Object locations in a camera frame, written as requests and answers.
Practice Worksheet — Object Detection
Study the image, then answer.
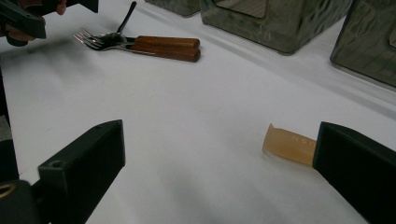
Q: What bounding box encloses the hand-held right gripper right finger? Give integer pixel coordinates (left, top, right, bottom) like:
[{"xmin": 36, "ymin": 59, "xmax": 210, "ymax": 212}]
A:
[{"xmin": 312, "ymin": 121, "xmax": 396, "ymax": 224}]

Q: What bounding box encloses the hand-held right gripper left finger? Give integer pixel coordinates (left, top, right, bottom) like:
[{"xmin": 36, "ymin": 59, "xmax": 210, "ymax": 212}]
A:
[{"xmin": 36, "ymin": 119, "xmax": 126, "ymax": 224}]

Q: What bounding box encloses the black handled spoon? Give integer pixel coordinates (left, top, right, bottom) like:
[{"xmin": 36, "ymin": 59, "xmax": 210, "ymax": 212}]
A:
[{"xmin": 96, "ymin": 0, "xmax": 138, "ymax": 45}]

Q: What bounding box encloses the translucent grey plastic bin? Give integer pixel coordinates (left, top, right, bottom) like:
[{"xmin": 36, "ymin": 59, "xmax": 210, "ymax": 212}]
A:
[
  {"xmin": 199, "ymin": 0, "xmax": 354, "ymax": 56},
  {"xmin": 144, "ymin": 0, "xmax": 201, "ymax": 18},
  {"xmin": 330, "ymin": 0, "xmax": 396, "ymax": 89}
]

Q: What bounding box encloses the wooden handled metal fork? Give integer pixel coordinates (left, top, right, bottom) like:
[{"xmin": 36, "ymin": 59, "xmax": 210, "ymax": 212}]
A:
[
  {"xmin": 73, "ymin": 32, "xmax": 202, "ymax": 63},
  {"xmin": 80, "ymin": 27, "xmax": 201, "ymax": 50}
]

